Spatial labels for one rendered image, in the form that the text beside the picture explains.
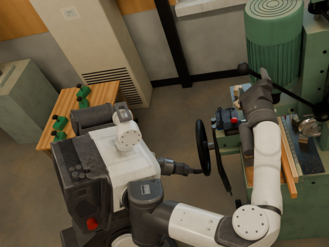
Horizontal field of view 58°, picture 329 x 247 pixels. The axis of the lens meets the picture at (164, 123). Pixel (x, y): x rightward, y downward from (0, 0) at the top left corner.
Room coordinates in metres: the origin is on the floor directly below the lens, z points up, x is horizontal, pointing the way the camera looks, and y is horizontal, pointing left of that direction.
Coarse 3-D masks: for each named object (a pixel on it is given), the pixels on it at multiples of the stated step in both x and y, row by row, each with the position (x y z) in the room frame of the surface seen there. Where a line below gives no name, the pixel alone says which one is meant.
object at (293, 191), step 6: (282, 144) 0.63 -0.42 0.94; (282, 150) 0.61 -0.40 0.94; (282, 156) 0.58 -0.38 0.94; (282, 162) 0.56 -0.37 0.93; (288, 168) 0.53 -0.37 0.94; (288, 174) 0.50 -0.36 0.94; (288, 180) 0.48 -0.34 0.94; (288, 186) 0.47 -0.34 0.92; (294, 186) 0.45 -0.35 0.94; (294, 192) 0.43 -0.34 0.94
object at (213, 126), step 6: (216, 126) 0.84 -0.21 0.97; (216, 144) 0.83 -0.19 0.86; (216, 150) 0.83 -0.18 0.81; (216, 156) 0.83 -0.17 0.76; (222, 168) 0.84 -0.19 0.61; (222, 174) 0.80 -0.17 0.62; (222, 180) 0.78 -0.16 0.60; (228, 180) 0.78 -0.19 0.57; (228, 186) 0.74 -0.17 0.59; (228, 192) 0.71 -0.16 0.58
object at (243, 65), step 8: (240, 64) 0.67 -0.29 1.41; (240, 72) 0.66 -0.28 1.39; (248, 72) 0.66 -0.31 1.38; (280, 88) 0.63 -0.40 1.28; (296, 96) 0.61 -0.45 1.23; (312, 104) 0.60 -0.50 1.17; (320, 104) 0.60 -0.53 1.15; (328, 104) 0.59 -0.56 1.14; (320, 112) 0.57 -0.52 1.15; (328, 112) 0.56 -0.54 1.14; (320, 120) 0.57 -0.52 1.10; (328, 120) 0.56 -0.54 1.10
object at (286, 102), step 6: (282, 96) 0.76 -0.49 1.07; (288, 96) 0.75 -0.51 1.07; (282, 102) 0.73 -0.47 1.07; (288, 102) 0.72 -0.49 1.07; (294, 102) 0.71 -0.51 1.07; (276, 108) 0.73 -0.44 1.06; (282, 108) 0.72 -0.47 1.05; (288, 108) 0.71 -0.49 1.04; (294, 108) 0.71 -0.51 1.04; (276, 114) 0.73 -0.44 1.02; (282, 114) 0.72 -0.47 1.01; (288, 114) 0.71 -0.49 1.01
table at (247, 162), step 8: (232, 88) 1.08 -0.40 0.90; (248, 88) 1.04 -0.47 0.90; (232, 96) 1.03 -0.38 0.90; (232, 104) 1.01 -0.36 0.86; (240, 144) 0.74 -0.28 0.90; (224, 152) 0.76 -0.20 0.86; (232, 152) 0.75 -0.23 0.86; (240, 152) 0.72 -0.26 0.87; (248, 160) 0.65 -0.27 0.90; (296, 184) 0.48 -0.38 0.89; (248, 192) 0.54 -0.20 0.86
